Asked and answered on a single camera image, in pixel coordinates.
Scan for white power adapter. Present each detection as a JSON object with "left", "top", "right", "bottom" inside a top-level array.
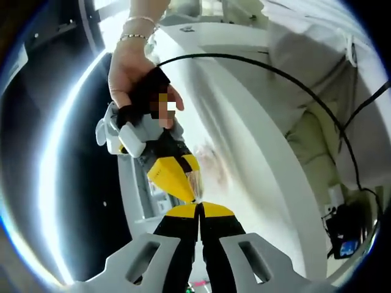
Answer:
[{"left": 324, "top": 186, "right": 343, "bottom": 215}]

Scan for beaded bracelet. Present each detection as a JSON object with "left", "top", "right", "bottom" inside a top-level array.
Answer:
[{"left": 118, "top": 32, "right": 150, "bottom": 43}]

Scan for person's beige trousers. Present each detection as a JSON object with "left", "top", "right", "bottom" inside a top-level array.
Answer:
[{"left": 285, "top": 100, "right": 361, "bottom": 190}]

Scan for black device with blue screen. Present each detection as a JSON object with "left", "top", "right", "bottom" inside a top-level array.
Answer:
[{"left": 323, "top": 203, "right": 378, "bottom": 260}]

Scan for white chest device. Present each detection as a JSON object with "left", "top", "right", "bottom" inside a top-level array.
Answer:
[{"left": 344, "top": 32, "right": 360, "bottom": 68}]

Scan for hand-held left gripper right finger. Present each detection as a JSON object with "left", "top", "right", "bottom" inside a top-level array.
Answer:
[{"left": 199, "top": 201, "right": 337, "bottom": 293}]

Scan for clear resealable bag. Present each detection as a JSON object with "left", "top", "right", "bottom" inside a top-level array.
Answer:
[{"left": 185, "top": 143, "right": 235, "bottom": 204}]

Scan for person's right hand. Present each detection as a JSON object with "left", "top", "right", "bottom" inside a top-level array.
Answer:
[{"left": 108, "top": 42, "right": 186, "bottom": 131}]

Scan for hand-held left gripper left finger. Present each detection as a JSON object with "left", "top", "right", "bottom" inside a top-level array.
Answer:
[{"left": 71, "top": 203, "right": 200, "bottom": 293}]

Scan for short black cable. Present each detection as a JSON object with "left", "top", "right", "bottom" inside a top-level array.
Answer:
[{"left": 338, "top": 81, "right": 391, "bottom": 138}]

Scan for thin gold bracelet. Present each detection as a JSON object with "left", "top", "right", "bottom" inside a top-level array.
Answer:
[{"left": 123, "top": 15, "right": 157, "bottom": 29}]

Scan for long black cable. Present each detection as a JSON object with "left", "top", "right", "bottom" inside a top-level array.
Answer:
[{"left": 157, "top": 52, "right": 381, "bottom": 214}]

